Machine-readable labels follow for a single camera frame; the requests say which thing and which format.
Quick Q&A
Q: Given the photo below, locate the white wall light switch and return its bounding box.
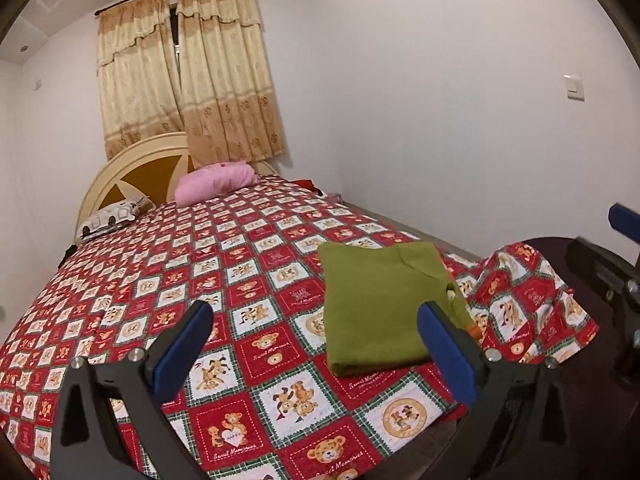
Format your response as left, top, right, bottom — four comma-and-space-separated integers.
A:
563, 73, 586, 101

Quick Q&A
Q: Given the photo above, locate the green sweater with orange stripes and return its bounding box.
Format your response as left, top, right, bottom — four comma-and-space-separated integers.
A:
322, 240, 478, 377

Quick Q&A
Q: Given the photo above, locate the red checkered bear print blanket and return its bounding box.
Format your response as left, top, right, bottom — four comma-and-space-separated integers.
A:
0, 172, 601, 480

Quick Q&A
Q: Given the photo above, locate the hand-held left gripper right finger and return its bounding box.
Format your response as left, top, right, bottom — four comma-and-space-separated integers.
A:
417, 301, 576, 480

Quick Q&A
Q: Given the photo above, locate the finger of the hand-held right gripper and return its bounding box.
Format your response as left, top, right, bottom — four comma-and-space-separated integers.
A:
608, 203, 640, 263

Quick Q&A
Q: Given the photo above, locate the pink pillow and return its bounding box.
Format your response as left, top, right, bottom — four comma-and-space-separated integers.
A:
173, 161, 260, 206

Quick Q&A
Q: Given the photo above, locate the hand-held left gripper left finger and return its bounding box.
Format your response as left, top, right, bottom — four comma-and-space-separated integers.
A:
50, 300, 216, 480

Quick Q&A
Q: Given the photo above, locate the white car print pillow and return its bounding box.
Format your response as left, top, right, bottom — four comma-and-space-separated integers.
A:
75, 196, 157, 243

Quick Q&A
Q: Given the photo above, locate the cream wooden headboard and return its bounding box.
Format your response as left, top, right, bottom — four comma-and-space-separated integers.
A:
75, 131, 278, 241

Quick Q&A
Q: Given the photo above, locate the beige floral curtain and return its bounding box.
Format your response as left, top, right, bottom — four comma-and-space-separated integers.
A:
176, 0, 288, 168
96, 0, 187, 161

